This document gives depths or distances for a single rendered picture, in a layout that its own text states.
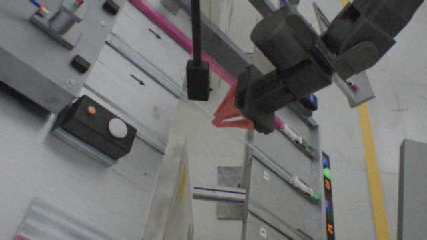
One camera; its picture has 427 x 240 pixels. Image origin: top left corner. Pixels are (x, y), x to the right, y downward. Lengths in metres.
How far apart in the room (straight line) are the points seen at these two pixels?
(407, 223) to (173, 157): 0.57
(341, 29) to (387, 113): 1.58
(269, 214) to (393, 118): 1.47
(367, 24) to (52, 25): 0.36
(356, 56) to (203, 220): 1.18
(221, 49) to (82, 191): 0.45
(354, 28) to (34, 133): 0.40
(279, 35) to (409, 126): 1.63
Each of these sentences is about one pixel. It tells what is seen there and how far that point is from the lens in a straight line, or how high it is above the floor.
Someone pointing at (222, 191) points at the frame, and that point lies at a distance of 1.30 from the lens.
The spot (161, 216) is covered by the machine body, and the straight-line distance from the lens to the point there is 0.92.
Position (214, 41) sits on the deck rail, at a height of 0.95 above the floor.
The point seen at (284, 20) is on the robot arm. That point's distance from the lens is 0.52.
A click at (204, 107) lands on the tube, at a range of 0.63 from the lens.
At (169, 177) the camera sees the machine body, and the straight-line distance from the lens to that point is 0.97.
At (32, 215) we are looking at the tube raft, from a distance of 0.42.
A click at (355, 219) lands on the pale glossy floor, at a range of 1.70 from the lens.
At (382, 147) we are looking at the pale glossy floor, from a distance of 1.95.
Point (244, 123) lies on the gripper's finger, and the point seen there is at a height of 0.95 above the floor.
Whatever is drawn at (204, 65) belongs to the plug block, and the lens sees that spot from 0.38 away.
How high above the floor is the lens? 1.43
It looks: 49 degrees down
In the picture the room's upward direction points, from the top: straight up
